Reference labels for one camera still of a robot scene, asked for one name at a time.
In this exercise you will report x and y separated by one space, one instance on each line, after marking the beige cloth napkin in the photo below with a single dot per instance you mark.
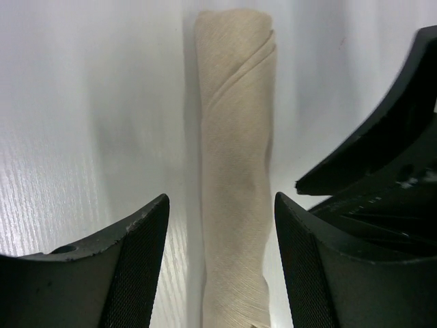
237 60

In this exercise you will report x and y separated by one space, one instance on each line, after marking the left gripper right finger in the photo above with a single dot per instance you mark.
334 279

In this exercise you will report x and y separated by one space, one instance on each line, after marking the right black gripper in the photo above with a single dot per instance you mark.
380 183

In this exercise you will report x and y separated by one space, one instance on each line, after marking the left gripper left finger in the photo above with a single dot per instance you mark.
108 279

